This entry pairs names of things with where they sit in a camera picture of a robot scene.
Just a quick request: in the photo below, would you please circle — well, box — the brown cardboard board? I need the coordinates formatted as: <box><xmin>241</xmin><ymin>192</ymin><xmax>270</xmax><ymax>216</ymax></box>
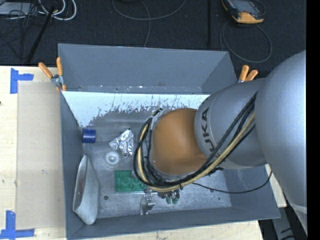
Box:
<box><xmin>15</xmin><ymin>80</ymin><xmax>67</xmax><ymax>231</ymax></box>

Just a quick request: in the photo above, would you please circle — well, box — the grey metal bin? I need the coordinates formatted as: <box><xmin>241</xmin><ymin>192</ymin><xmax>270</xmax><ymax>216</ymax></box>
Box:
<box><xmin>57</xmin><ymin>43</ymin><xmax>282</xmax><ymax>240</ymax></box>

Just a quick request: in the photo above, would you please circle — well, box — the dark green flat block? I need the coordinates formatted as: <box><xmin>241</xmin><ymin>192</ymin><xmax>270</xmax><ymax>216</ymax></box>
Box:
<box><xmin>114</xmin><ymin>170</ymin><xmax>148</xmax><ymax>194</ymax></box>

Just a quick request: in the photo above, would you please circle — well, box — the blue cylinder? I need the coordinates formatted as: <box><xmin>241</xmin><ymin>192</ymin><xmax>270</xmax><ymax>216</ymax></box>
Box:
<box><xmin>81</xmin><ymin>127</ymin><xmax>97</xmax><ymax>144</ymax></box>

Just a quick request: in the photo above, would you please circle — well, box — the crumpled silver foil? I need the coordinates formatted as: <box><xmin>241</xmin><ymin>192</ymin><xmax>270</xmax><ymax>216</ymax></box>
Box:
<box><xmin>108</xmin><ymin>128</ymin><xmax>135</xmax><ymax>158</ymax></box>

